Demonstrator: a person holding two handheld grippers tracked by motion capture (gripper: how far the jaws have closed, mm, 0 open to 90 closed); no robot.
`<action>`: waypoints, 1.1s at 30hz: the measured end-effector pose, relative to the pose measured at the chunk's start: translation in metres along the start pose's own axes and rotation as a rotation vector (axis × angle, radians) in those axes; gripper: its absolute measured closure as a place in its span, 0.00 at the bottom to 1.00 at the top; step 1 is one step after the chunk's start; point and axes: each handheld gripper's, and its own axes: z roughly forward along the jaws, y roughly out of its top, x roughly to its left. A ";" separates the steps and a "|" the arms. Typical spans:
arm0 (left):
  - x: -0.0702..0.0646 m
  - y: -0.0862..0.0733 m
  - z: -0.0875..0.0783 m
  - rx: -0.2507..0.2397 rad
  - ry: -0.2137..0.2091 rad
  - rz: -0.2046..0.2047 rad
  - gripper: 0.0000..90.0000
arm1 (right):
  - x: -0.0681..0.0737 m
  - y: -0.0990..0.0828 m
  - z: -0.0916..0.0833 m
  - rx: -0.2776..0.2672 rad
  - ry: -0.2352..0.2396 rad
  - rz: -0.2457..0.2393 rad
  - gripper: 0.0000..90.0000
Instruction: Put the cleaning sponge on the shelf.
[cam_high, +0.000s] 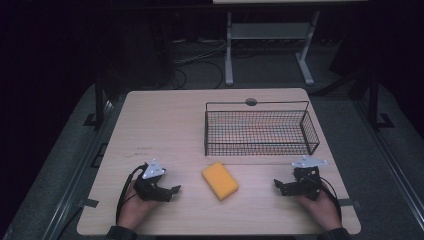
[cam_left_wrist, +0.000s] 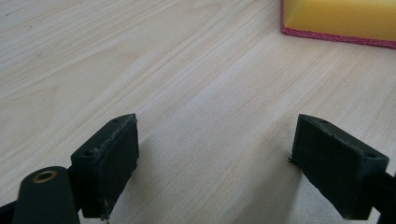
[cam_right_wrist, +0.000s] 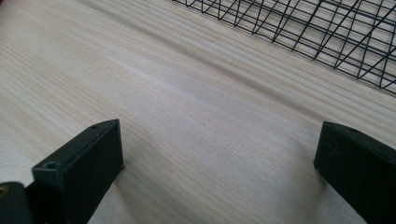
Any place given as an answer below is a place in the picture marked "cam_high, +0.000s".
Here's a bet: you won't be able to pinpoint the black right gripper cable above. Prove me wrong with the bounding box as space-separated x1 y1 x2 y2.
311 175 343 222

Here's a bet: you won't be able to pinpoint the grey tape strip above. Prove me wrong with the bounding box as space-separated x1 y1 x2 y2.
338 197 363 208
77 198 100 209

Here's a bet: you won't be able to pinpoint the black wire basket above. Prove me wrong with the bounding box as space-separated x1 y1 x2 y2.
203 100 321 157

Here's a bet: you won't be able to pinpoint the white metal stand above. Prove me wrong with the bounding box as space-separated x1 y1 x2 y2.
224 10 322 87

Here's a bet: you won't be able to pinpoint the yellow sponge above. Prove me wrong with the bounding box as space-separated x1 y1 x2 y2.
200 161 240 203

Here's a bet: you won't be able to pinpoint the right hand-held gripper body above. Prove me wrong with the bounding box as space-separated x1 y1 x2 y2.
283 155 329 202

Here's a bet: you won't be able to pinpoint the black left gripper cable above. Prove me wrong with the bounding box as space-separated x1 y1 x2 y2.
115 163 149 226

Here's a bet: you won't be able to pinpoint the cables on floor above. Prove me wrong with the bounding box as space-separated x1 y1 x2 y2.
171 39 228 90

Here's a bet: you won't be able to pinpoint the aluminium frame rail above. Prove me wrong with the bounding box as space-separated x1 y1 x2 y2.
353 99 424 231
41 99 116 240

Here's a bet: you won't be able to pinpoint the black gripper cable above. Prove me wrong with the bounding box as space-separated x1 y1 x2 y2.
115 163 149 226
311 175 343 222

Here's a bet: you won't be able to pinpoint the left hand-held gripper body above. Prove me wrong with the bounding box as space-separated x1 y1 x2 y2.
133 158 173 203

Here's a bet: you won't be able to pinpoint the person's right hand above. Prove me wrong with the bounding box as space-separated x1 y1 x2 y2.
294 182 343 232

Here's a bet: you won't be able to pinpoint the black metal post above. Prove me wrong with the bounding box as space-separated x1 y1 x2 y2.
93 73 106 128

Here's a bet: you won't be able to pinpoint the person's left hand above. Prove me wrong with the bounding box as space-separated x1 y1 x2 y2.
116 180 162 231

